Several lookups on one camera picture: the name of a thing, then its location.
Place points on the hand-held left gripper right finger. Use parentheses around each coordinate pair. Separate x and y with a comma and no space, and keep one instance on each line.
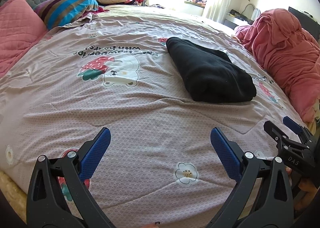
(225,151)

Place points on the pink crumpled blanket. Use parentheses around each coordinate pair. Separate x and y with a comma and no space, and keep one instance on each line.
(287,55)

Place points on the windowsill clutter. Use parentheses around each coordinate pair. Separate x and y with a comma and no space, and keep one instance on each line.
(196,2)

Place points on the printed pink bed quilt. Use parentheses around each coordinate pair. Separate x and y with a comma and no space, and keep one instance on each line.
(75,107)

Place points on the person's right hand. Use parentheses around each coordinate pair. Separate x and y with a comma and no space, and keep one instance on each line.
(308,193)

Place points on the striped pillow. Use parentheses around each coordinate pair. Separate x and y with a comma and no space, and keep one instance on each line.
(65,5)

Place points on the black monitor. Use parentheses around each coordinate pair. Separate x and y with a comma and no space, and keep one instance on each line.
(302,20)

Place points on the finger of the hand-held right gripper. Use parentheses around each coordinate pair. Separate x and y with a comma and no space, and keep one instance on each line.
(292,124)
(275,130)

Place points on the cream fluffy blanket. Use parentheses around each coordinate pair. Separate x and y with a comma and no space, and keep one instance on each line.
(10,185)

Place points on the black sweater with orange cuffs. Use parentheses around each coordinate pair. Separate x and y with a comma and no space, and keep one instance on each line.
(207,72)

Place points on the person's left hand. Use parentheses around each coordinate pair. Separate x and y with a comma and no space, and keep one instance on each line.
(153,226)

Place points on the white desk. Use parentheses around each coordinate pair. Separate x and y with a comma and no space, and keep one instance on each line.
(237,21)

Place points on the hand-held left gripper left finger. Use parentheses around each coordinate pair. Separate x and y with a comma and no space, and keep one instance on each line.
(96,149)

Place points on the pink quilted pillow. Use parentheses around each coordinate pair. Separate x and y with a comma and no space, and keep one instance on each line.
(17,27)

